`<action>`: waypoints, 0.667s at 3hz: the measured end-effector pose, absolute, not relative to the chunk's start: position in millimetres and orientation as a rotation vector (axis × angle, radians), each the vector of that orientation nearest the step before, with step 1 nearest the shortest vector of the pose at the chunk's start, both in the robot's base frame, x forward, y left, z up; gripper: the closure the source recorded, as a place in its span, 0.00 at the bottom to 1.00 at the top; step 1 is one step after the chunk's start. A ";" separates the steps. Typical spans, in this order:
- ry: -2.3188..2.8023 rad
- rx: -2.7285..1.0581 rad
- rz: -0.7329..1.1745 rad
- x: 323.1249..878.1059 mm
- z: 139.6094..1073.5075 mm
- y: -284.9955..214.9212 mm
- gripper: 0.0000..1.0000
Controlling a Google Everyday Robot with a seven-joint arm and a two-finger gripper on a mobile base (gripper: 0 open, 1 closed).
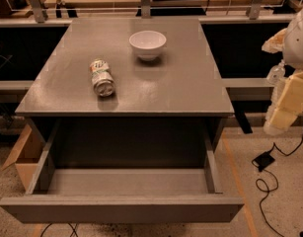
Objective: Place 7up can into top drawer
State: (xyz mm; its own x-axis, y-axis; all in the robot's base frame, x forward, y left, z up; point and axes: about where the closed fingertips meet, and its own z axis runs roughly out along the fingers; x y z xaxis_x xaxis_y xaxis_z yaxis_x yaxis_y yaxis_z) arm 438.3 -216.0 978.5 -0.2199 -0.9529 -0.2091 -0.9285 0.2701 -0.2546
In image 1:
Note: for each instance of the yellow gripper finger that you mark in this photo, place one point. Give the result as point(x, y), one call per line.
point(275, 43)
point(286, 104)

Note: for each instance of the white green 7up can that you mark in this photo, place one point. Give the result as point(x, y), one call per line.
point(102, 80)

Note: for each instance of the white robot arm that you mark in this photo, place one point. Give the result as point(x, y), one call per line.
point(286, 77)

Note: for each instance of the grey cabinet with top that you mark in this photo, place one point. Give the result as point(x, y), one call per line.
point(183, 82)

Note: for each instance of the open grey top drawer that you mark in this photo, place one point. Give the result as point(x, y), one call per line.
point(123, 170)

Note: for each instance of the clear sanitizer pump bottle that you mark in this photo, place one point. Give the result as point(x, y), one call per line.
point(276, 73)

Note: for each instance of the grey side shelf right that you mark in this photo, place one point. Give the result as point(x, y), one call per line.
point(256, 89)

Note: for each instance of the grey side shelf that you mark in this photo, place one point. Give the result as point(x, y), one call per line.
point(14, 91)
point(256, 89)

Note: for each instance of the black power adapter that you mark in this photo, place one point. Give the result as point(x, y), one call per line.
point(262, 161)

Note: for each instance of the white ceramic bowl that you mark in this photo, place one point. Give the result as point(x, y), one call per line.
point(147, 45)

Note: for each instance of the brown cardboard box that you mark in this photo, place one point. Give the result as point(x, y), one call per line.
point(24, 155)

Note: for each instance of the grey side shelf left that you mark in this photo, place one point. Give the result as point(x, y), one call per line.
point(14, 91)

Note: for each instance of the metal railing frame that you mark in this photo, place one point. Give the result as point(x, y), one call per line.
point(207, 10)

